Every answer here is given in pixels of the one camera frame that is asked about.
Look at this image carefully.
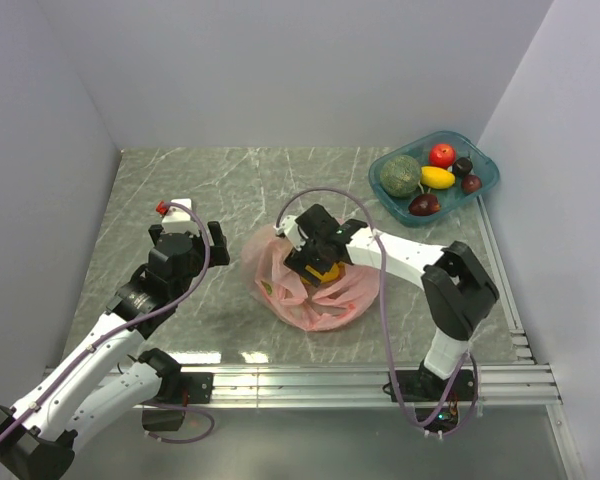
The yellow mango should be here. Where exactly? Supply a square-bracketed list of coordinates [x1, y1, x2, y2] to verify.
[421, 166, 456, 190]
[306, 262, 346, 285]

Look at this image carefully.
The pink plastic bag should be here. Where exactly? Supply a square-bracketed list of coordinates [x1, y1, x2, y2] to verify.
[240, 225, 380, 332]

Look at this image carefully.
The dark red apple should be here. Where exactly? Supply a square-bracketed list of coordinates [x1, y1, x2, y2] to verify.
[408, 193, 441, 217]

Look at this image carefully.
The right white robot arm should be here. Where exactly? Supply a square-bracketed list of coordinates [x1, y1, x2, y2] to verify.
[274, 204, 499, 400]

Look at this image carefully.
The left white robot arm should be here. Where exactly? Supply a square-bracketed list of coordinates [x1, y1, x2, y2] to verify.
[0, 221, 230, 479]

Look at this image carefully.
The green netted melon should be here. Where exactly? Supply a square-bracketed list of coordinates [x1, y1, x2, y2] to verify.
[380, 155, 421, 198]

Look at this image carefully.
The yellow mango in tray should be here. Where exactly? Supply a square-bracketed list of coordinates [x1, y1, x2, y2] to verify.
[421, 166, 456, 190]

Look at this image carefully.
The red apple in tray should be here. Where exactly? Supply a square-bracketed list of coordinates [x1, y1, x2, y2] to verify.
[428, 143, 456, 169]

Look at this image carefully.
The dark purple mangosteen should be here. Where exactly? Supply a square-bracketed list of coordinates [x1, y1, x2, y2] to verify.
[451, 157, 473, 178]

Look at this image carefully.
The dark red plum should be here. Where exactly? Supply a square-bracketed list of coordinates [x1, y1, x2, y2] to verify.
[461, 174, 483, 195]

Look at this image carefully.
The teal plastic tray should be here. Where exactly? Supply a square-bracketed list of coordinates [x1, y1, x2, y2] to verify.
[368, 131, 500, 227]

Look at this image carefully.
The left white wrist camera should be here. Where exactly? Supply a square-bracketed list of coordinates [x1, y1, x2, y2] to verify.
[156, 198, 198, 234]

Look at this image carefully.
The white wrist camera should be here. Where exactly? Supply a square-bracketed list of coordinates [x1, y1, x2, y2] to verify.
[274, 215, 306, 251]
[156, 198, 198, 234]

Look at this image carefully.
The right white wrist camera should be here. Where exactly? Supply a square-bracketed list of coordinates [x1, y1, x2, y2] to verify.
[274, 215, 306, 251]

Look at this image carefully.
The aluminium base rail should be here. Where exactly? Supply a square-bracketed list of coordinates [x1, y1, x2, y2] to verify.
[9, 329, 589, 480]

